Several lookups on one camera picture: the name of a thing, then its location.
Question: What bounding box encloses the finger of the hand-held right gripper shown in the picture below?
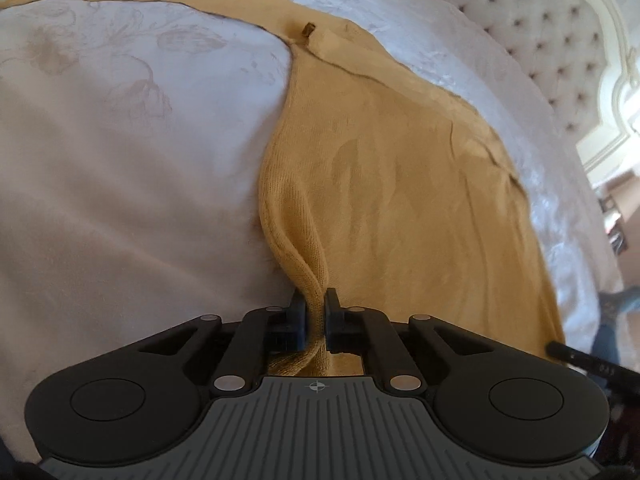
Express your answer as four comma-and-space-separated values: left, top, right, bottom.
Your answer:
546, 341, 640, 387

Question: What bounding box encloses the white floral bed cover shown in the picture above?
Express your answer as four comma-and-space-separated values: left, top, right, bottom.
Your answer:
0, 0, 617, 466

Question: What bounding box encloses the tufted cream headboard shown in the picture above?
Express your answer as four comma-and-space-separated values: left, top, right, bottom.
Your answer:
392, 0, 640, 188

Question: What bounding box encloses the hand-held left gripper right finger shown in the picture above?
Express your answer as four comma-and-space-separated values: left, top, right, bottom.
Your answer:
324, 288, 497, 394

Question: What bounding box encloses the yellow knit sweater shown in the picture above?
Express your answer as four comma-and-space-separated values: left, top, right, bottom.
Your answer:
0, 0, 567, 379

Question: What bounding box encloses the person's leg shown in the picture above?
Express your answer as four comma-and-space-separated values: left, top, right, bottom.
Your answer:
591, 287, 640, 367

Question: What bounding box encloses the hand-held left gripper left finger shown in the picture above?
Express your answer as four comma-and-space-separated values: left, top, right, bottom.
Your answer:
135, 289, 307, 394

